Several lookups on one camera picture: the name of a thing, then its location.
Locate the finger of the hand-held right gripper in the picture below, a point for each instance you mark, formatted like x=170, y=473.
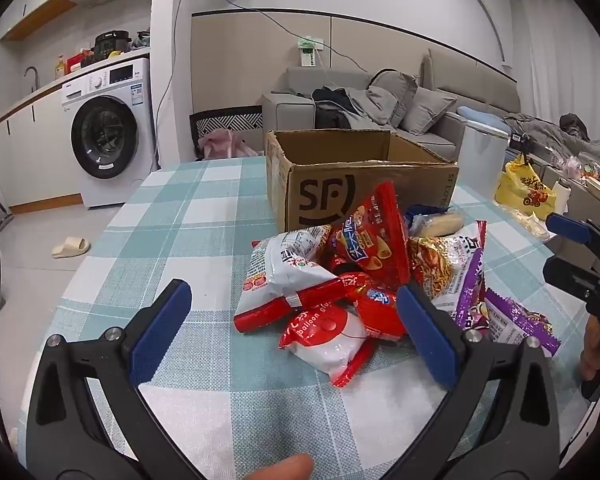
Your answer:
x=570, y=272
x=570, y=227

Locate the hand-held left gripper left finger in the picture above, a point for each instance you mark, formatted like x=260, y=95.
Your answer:
x=160, y=332

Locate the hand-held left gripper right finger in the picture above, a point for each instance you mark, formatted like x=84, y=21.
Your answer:
x=425, y=335

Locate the small red snack packet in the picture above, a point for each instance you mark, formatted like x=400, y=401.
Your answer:
x=380, y=310

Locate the small purple snack packet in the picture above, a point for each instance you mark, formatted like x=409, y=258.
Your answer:
x=520, y=320

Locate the orange snack bag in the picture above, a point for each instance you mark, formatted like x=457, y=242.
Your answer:
x=450, y=265

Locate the red white round-print packet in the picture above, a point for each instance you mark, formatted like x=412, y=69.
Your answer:
x=325, y=345

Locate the bread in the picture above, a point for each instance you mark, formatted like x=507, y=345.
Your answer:
x=442, y=224

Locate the large red chip packet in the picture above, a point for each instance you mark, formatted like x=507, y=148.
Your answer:
x=375, y=230

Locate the blue snack packet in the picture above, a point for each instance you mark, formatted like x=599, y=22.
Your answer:
x=420, y=208

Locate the silver snack bag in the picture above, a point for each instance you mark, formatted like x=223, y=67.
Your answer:
x=275, y=275

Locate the brown cardboard box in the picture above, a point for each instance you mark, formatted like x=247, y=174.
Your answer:
x=320, y=195

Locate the person's right hand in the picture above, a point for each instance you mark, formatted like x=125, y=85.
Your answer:
x=591, y=355

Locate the person's left hand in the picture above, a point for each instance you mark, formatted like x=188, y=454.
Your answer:
x=280, y=470

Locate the white paper roll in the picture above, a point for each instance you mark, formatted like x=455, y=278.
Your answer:
x=561, y=197

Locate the clear plastic food bag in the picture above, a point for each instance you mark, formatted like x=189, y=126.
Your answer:
x=530, y=222

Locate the yellow plastic bag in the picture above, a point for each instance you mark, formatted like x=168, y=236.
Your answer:
x=520, y=190

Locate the pile of grey clothes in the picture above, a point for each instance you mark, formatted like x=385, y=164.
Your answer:
x=545, y=132

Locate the green checked tablecloth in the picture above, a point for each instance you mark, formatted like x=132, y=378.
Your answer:
x=205, y=240

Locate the white trash bin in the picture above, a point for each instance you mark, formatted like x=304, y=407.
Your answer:
x=482, y=155

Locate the beige slipper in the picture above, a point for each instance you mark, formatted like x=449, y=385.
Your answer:
x=70, y=248

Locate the white curtain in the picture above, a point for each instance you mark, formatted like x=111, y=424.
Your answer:
x=565, y=60

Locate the grey cushion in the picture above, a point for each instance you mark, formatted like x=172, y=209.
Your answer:
x=425, y=110
x=395, y=87

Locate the pink bag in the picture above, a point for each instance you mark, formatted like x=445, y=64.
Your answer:
x=225, y=144

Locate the white washing machine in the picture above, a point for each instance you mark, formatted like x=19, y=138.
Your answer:
x=105, y=140

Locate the black white patterned chair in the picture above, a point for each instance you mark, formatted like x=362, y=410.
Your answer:
x=230, y=120

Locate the white kitchen counter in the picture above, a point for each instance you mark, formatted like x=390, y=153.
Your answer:
x=30, y=150

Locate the grey garment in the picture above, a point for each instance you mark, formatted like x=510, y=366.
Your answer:
x=372, y=105

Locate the dark jacket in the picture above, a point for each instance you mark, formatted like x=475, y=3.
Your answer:
x=330, y=107

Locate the grey sofa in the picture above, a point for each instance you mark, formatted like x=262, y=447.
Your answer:
x=290, y=110

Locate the red box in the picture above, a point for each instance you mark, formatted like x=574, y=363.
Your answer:
x=77, y=63

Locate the yellow bottle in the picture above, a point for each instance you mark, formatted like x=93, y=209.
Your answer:
x=60, y=67

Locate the black faucet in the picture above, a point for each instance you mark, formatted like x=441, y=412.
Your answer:
x=34, y=75

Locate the black pressure cooker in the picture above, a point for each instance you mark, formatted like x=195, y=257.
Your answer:
x=111, y=44

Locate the white green power strip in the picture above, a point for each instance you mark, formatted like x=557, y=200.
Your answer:
x=309, y=52

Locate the wooden wall cabinet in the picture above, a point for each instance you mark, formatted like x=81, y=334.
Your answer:
x=35, y=20

